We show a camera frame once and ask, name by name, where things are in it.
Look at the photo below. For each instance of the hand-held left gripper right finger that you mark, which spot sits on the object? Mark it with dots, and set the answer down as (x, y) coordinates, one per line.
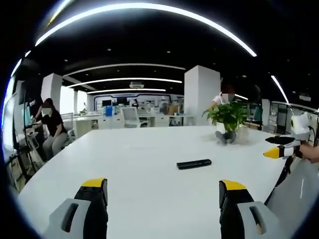
(239, 211)

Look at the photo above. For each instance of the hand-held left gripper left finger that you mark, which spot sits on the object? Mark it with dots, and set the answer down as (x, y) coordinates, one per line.
(84, 211)

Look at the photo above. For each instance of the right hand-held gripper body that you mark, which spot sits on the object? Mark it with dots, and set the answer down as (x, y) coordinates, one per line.
(301, 129)

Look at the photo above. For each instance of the black remote control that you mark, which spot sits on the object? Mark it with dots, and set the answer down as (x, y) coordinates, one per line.
(194, 164)

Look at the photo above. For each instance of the person's right hand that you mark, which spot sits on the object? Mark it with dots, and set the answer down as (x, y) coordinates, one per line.
(309, 154)

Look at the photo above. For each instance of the grey chair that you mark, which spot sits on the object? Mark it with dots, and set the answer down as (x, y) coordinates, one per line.
(294, 189)

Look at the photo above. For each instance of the green potted plant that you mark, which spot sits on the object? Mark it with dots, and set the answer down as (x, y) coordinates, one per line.
(228, 122)

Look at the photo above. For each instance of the white office desk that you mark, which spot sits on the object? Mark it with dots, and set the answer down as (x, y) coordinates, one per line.
(86, 123)

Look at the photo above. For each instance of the white square pillar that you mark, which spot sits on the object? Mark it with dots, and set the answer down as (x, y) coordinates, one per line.
(202, 95)
(51, 87)

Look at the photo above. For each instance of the blue box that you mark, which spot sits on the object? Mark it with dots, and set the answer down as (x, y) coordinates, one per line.
(109, 110)

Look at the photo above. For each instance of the white office chair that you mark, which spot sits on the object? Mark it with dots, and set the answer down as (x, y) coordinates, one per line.
(132, 117)

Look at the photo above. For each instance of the ceiling air conditioner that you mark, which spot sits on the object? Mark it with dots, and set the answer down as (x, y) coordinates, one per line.
(136, 85)

